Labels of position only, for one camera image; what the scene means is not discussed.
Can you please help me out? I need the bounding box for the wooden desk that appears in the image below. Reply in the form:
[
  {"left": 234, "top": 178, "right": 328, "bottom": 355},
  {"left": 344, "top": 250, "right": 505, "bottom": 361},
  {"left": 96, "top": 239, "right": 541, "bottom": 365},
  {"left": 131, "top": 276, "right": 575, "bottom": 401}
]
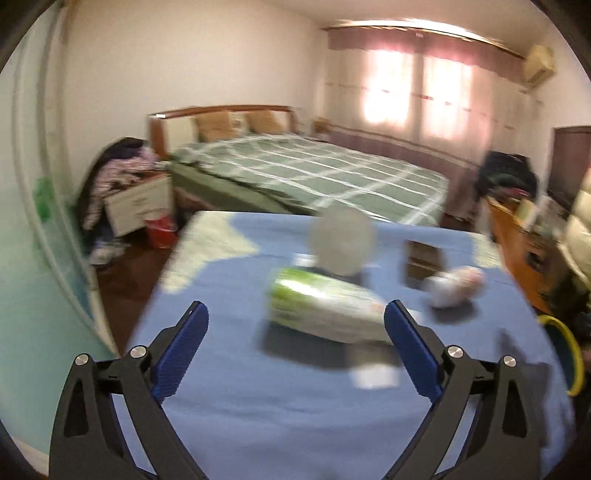
[{"left": 487, "top": 196, "right": 573, "bottom": 315}]

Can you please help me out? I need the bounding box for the pile of clothes on nightstand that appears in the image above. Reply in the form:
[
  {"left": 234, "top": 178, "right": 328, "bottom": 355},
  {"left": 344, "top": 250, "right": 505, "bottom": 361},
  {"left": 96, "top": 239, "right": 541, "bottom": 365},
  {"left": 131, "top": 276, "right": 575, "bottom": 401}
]
[{"left": 76, "top": 137, "right": 162, "bottom": 232}]

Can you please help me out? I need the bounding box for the blue printed tablecloth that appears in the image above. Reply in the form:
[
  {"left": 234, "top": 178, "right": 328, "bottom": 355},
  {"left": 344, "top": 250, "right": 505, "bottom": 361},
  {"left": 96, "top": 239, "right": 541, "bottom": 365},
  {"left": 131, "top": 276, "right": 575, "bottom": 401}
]
[{"left": 159, "top": 210, "right": 578, "bottom": 480}]

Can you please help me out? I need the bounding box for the dark wooden door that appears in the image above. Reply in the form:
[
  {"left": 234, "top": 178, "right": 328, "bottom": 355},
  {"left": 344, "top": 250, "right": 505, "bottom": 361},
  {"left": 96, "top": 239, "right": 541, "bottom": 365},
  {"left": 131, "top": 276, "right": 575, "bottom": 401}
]
[{"left": 547, "top": 126, "right": 591, "bottom": 208}]

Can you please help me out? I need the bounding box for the white nightstand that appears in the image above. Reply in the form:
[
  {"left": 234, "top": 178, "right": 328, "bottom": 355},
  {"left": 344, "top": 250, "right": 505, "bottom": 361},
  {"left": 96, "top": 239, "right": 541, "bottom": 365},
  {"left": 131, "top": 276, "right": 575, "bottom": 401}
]
[{"left": 104, "top": 174, "right": 175, "bottom": 238}]

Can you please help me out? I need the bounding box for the black bin with yellow rim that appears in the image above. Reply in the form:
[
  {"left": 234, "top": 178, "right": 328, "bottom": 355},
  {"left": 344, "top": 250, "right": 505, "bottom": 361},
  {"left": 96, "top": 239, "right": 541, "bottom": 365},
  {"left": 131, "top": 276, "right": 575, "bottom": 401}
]
[{"left": 538, "top": 315, "right": 585, "bottom": 398}]

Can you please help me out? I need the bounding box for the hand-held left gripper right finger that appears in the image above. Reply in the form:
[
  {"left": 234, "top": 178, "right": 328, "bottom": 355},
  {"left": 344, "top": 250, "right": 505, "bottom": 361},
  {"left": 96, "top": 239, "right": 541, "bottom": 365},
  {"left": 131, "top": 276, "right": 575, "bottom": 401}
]
[{"left": 383, "top": 299, "right": 542, "bottom": 480}]

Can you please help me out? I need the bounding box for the dark pile of clothes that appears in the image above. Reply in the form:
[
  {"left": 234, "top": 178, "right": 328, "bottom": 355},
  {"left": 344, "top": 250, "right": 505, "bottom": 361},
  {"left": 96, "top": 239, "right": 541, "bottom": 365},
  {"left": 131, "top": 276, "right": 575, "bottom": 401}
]
[{"left": 475, "top": 151, "right": 539, "bottom": 199}]

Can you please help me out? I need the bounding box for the round white ball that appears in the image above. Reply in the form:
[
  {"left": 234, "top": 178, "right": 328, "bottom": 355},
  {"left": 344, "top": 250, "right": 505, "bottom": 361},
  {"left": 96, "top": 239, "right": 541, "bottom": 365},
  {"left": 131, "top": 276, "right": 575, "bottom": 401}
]
[{"left": 308, "top": 205, "right": 377, "bottom": 278}]

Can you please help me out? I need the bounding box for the red bucket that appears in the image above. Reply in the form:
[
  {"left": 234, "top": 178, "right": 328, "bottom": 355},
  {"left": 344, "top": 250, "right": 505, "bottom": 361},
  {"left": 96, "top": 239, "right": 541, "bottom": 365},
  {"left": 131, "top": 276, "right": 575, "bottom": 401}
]
[{"left": 145, "top": 212, "right": 178, "bottom": 250}]

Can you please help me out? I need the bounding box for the bed with green plaid cover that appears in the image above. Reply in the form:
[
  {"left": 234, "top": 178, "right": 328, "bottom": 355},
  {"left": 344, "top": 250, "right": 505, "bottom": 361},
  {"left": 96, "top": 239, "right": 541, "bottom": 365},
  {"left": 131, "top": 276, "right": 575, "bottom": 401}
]
[{"left": 168, "top": 133, "right": 450, "bottom": 227}]

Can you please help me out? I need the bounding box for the wooden bed headboard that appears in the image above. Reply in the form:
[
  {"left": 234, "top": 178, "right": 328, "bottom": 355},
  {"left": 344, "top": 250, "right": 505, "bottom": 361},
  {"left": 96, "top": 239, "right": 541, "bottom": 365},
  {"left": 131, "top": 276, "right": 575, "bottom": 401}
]
[{"left": 148, "top": 105, "right": 296, "bottom": 160}]

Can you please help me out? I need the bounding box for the pair of shoes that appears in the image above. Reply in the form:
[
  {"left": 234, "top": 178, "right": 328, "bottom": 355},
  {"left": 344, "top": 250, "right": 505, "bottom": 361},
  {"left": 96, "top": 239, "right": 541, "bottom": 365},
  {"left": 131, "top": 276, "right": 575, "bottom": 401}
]
[{"left": 89, "top": 240, "right": 130, "bottom": 266}]

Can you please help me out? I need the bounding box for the pink curtain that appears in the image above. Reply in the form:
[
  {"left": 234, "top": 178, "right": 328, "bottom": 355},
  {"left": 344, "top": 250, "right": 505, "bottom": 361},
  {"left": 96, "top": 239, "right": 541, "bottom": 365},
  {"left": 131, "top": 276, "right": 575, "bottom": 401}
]
[{"left": 323, "top": 25, "right": 527, "bottom": 171}]

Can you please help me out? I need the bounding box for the white puffer jacket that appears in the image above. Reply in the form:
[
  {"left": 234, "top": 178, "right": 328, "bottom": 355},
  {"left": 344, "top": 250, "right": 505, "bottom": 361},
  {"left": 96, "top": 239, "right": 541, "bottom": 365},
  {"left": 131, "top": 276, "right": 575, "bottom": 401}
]
[{"left": 556, "top": 166, "right": 591, "bottom": 296}]

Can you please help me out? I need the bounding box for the white paper scrap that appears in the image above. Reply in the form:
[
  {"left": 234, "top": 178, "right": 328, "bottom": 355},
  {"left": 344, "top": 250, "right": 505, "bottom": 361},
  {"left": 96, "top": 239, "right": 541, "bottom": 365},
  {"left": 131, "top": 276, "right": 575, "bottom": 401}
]
[{"left": 352, "top": 364, "right": 400, "bottom": 389}]

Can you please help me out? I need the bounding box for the small dark box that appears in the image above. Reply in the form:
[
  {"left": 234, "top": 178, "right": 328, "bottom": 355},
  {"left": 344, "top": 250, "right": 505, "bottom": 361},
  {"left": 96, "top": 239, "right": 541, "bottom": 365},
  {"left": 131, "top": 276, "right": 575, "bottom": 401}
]
[{"left": 404, "top": 240, "right": 446, "bottom": 289}]

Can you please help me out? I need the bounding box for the sliding door wardrobe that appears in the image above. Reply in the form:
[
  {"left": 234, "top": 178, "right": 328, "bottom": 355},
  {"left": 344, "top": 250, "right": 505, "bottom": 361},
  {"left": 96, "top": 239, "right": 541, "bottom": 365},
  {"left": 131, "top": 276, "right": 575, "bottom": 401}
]
[{"left": 0, "top": 0, "right": 121, "bottom": 462}]

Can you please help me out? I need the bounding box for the brown pillow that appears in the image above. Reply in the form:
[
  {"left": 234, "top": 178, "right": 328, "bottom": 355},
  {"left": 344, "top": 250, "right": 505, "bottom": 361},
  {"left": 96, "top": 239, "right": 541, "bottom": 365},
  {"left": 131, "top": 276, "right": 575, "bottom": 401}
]
[
  {"left": 193, "top": 111, "right": 238, "bottom": 143},
  {"left": 245, "top": 111, "right": 283, "bottom": 136}
]

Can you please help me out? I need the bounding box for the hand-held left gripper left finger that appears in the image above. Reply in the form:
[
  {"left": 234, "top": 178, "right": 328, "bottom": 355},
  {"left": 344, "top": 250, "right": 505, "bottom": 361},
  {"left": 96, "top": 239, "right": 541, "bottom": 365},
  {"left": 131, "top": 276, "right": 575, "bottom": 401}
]
[{"left": 48, "top": 300, "right": 211, "bottom": 480}]

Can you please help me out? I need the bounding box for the wall air conditioner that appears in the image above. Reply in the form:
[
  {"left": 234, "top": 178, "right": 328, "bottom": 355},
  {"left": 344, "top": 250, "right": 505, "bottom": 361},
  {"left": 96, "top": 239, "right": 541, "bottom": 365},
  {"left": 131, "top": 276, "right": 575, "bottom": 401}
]
[{"left": 522, "top": 44, "right": 557, "bottom": 86}]

